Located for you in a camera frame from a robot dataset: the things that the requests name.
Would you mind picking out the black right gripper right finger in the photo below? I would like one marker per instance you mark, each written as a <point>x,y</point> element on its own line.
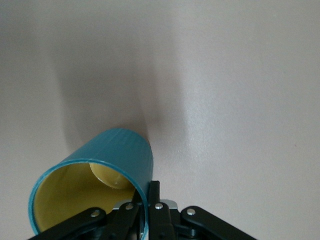
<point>160,220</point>

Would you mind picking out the teal cup yellow inside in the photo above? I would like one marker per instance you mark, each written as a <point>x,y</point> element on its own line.
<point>120,147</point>

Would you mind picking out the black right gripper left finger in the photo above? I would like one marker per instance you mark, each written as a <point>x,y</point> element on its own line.
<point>117,222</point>

